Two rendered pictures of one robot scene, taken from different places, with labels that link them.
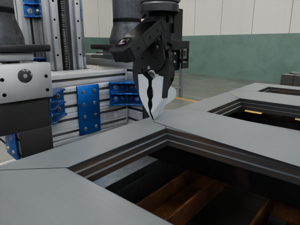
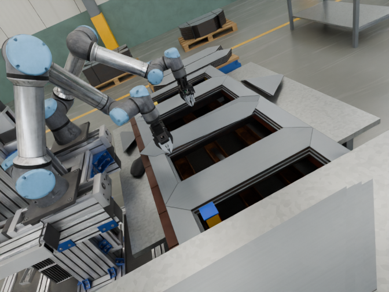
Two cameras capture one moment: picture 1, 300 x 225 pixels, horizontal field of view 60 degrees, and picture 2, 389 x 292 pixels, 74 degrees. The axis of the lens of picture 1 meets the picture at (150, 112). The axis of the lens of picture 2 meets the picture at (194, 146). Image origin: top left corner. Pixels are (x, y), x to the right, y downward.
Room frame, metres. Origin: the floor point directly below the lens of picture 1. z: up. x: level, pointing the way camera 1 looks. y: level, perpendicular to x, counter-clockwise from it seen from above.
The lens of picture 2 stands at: (-0.35, 0.68, 1.64)
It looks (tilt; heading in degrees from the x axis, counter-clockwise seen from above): 35 degrees down; 314
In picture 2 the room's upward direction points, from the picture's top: 24 degrees counter-clockwise
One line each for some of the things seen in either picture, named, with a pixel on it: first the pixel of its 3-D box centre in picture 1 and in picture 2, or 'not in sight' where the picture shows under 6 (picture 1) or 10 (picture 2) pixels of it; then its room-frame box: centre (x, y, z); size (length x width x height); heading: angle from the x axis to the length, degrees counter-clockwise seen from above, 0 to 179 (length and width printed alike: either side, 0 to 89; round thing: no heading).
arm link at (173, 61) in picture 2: not in sight; (173, 59); (0.59, -0.41, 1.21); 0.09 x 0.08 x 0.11; 33
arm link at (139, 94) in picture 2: not in sight; (142, 99); (0.51, -0.01, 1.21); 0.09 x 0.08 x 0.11; 74
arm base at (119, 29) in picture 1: (127, 31); (64, 130); (1.13, 0.09, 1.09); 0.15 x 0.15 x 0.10
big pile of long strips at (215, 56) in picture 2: not in sight; (189, 67); (1.09, -1.16, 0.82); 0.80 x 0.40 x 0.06; 50
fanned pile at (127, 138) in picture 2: not in sight; (129, 137); (1.20, -0.30, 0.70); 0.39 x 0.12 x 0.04; 140
